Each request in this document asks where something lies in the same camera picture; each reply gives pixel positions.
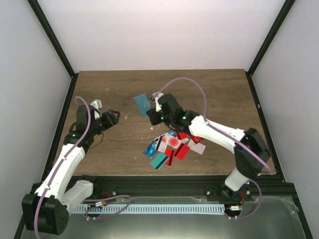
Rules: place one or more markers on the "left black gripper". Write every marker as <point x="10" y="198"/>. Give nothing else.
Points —
<point x="111" y="120"/>

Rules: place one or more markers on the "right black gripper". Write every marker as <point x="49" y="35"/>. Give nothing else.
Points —
<point x="151" y="114"/>

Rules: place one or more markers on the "teal leather card holder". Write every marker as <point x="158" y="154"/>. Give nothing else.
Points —
<point x="143" y="104"/>

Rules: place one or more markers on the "teal card with black stripe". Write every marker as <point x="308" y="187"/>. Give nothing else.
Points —
<point x="159" y="161"/>

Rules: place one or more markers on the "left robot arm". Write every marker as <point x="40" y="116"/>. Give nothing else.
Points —
<point x="47" y="210"/>

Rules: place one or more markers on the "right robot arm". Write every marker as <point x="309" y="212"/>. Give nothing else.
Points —
<point x="250" y="151"/>

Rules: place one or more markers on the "white card with red circle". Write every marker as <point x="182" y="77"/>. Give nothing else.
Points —
<point x="171" y="140"/>

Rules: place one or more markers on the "white card with black stripe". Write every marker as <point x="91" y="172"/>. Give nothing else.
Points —
<point x="160" y="144"/>

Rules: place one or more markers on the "red card upper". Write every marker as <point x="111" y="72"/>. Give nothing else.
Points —
<point x="181" y="135"/>

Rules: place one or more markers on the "blue credit card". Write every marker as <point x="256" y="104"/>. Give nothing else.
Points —
<point x="151" y="151"/>

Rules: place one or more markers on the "red card with black stripe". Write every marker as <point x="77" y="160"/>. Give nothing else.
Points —
<point x="170" y="156"/>

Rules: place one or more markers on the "large red card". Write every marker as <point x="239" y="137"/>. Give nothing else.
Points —
<point x="181" y="151"/>

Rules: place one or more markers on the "dark red credit card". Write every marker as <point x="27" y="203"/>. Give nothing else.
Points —
<point x="196" y="139"/>

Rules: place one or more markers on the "white card with red logo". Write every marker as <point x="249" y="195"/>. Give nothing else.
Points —
<point x="196" y="147"/>

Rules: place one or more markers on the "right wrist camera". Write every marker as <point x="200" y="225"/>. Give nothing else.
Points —
<point x="155" y="98"/>

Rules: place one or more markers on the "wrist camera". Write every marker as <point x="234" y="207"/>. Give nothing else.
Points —
<point x="96" y="104"/>
<point x="155" y="98"/>

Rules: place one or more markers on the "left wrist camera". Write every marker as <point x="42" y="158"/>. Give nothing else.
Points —
<point x="96" y="104"/>

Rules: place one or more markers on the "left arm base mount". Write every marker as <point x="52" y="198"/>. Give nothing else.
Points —
<point x="101" y="196"/>

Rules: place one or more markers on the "light blue slotted cable duct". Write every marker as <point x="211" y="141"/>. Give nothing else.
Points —
<point x="202" y="209"/>

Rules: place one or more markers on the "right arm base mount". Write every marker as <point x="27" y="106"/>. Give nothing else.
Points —
<point x="224" y="195"/>

